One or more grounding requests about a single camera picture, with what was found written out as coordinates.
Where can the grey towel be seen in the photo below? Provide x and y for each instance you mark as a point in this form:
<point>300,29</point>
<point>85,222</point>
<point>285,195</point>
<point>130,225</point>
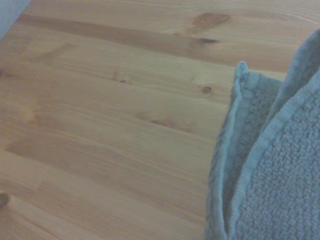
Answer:
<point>275,175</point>

